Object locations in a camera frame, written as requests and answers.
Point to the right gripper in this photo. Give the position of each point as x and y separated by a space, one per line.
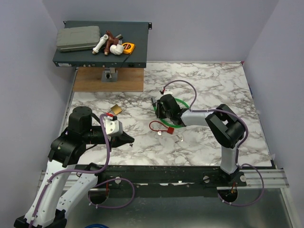
158 111

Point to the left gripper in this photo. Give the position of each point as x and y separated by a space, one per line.
117 140

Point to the green cable lock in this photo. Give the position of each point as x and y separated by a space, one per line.
162 120

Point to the red cable lock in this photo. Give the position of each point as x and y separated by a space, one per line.
159 127

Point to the brass padlock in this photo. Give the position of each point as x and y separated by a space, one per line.
116 109

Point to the white elbow fitting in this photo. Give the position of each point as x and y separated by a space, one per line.
116 49

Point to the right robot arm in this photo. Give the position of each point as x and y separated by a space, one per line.
229 130

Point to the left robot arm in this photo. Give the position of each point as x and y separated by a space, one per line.
64 186

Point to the silver key pair right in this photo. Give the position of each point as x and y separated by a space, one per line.
179 139

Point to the yellow tape measure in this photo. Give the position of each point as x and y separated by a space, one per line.
128 48

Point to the wooden board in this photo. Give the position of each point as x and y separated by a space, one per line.
89 79

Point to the brown pipe fitting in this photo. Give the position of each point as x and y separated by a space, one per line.
111 41

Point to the white pipe fitting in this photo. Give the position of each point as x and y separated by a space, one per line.
101 42

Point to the grey plastic case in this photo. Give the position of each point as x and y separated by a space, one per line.
78 38

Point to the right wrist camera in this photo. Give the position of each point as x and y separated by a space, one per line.
166 91

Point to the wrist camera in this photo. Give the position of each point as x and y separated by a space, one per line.
113 128
166 91

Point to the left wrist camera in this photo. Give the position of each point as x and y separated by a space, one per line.
113 128

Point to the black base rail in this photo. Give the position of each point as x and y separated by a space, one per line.
167 181

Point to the grey metal bracket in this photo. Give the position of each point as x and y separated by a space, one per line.
109 75

